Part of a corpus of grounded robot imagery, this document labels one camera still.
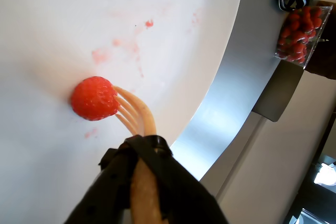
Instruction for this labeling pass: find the large white plate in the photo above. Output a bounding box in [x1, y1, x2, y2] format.
[0, 0, 246, 224]

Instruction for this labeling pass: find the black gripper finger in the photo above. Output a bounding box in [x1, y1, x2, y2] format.
[143, 153, 229, 224]
[64, 155, 139, 224]

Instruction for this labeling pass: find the red strawberry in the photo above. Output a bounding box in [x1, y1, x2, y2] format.
[70, 76, 121, 122]

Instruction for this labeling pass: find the grey flat device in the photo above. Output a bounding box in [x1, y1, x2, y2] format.
[251, 59, 306, 123]

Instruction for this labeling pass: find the black tape band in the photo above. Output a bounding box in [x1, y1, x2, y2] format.
[98, 134, 174, 172]

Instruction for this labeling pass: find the clear punnet of strawberries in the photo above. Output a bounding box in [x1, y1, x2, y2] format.
[274, 4, 333, 67]

